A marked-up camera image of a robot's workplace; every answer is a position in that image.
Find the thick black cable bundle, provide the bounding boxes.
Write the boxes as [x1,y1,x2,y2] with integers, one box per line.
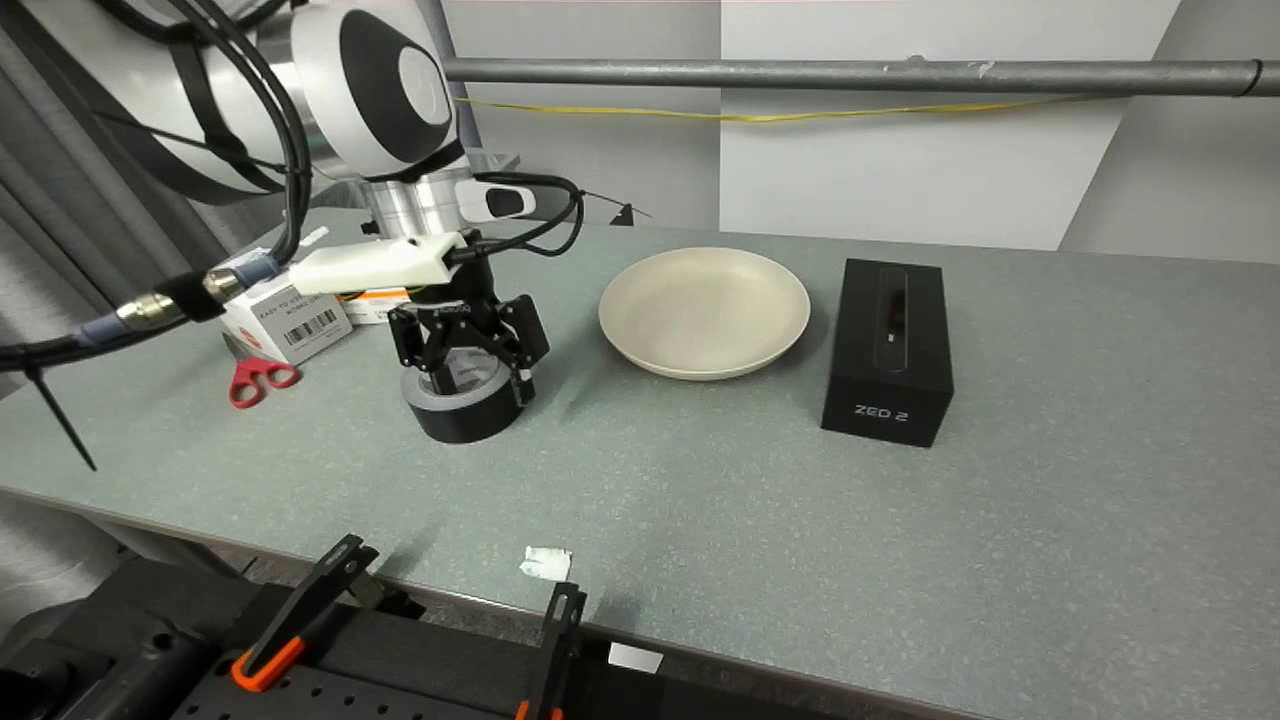
[0,0,321,376]

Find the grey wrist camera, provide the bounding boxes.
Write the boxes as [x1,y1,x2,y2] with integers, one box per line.
[451,175,546,226]

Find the black perforated workbench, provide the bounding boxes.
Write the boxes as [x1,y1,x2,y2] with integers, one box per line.
[0,554,936,720]

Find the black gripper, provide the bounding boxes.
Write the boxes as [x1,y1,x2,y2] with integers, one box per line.
[384,254,552,413]

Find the white barcode carton box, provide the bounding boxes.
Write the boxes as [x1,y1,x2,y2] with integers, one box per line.
[216,274,355,368]

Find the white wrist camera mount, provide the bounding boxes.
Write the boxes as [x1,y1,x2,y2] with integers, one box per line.
[283,231,469,299]

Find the white label on workbench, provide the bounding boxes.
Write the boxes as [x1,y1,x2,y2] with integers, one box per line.
[606,640,669,675]

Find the large black orange clamp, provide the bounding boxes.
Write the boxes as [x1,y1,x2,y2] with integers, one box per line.
[223,533,384,696]

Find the white sticker on table edge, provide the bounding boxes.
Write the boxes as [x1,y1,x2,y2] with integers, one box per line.
[516,539,578,586]

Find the white wall panel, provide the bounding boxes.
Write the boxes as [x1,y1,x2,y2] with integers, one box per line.
[715,0,1186,258]

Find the thin black camera cable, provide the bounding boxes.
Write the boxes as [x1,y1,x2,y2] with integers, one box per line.
[451,168,592,266]

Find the black rectangular box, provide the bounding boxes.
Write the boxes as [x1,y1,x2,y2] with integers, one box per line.
[818,258,959,453]

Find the white round plate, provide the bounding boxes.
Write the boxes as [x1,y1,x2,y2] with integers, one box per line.
[592,244,818,385]

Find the grey horizontal metal pipe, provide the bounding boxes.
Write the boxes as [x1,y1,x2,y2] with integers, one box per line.
[441,51,1280,101]

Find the slim black orange clamp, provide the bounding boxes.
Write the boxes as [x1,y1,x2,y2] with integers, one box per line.
[514,580,592,720]

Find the grey curtain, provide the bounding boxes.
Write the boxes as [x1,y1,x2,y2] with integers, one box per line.
[0,26,238,404]

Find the black zip tie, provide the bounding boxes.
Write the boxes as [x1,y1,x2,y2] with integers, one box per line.
[19,363,102,476]

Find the black masking tape roll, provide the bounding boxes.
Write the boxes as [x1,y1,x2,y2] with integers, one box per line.
[395,349,531,450]

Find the red handled scissors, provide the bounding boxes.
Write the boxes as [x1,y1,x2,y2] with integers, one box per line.
[223,351,308,413]

